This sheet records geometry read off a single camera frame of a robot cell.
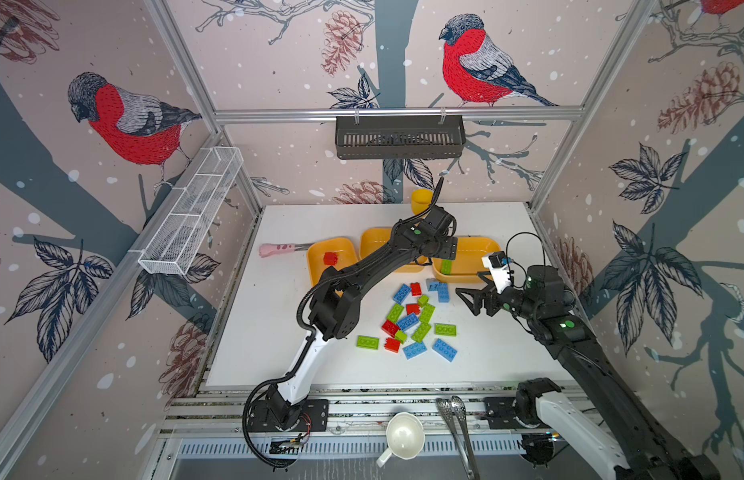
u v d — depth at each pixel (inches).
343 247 41.1
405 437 27.5
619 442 18.4
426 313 36.2
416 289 38.1
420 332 34.3
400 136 40.8
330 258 39.8
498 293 26.1
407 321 35.5
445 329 34.5
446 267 39.7
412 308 36.4
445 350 32.8
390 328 34.5
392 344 33.7
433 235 28.0
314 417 28.8
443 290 37.4
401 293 37.4
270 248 41.5
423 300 36.4
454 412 27.4
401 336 33.7
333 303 21.7
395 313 36.2
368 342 33.7
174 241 28.1
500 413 28.9
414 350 32.9
